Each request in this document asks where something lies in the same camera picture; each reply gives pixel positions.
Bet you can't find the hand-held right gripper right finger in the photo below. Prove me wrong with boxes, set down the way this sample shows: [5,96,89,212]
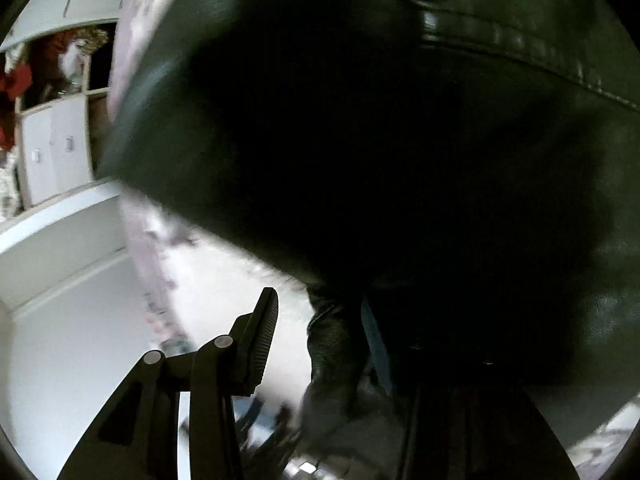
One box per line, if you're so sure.
[360,297,581,480]

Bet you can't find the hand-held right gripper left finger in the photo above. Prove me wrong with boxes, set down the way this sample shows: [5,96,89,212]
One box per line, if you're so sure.
[56,287,279,480]

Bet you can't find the black leather jacket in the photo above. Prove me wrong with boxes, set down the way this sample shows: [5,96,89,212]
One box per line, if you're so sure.
[98,0,640,453]

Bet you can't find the red clothes in cabinet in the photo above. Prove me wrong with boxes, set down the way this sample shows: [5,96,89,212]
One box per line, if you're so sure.
[0,30,76,153]

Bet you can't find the floral printed bed sheet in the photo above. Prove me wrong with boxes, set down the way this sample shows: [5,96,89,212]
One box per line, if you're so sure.
[107,0,636,480]

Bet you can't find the white wardrobe cabinet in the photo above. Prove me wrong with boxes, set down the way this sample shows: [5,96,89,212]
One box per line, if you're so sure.
[0,0,141,221]

